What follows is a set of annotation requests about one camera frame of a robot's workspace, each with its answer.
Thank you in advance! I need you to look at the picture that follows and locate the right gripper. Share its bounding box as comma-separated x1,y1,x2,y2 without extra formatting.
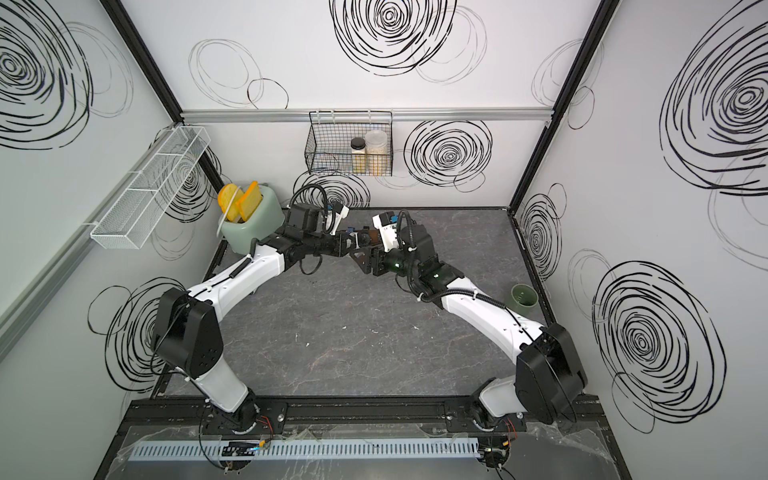
351,241,421,282

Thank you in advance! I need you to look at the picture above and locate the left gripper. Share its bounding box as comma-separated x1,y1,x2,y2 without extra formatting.
304,231,361,259

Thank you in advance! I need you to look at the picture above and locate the black strap watch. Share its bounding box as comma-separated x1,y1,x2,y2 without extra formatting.
357,227,373,248

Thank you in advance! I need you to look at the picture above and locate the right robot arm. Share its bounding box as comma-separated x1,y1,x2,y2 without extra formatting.
341,211,587,429

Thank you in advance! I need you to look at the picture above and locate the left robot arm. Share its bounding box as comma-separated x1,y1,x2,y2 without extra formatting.
152,183,349,435

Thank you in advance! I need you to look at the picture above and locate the wooden watch stand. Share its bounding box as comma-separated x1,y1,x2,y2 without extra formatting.
354,229,381,248

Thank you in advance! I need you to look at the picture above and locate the mint green toaster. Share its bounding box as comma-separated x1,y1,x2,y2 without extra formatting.
217,184,285,255

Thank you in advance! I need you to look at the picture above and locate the black lid spice jar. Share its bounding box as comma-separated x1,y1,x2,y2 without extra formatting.
350,137,367,175

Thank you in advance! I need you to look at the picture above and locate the clear plastic jar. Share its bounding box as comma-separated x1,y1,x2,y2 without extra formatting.
364,129,389,176

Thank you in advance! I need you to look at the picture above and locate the round yellow toast slice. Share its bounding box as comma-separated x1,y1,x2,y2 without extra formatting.
217,183,244,223

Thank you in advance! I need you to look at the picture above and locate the green ceramic cup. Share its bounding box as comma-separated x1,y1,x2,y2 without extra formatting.
507,284,539,317

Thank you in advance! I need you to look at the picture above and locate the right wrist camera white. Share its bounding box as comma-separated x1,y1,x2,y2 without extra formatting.
372,211,399,252

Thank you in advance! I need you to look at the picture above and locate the black wire basket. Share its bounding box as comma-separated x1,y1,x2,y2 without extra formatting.
304,110,394,177

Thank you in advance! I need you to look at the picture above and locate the grey slotted cable duct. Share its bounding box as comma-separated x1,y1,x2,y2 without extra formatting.
128,438,481,463

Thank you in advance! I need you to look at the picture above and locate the white wire shelf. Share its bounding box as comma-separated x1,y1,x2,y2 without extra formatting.
90,125,211,250

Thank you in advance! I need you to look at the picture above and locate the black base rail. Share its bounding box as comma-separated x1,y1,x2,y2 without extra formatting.
119,394,607,436

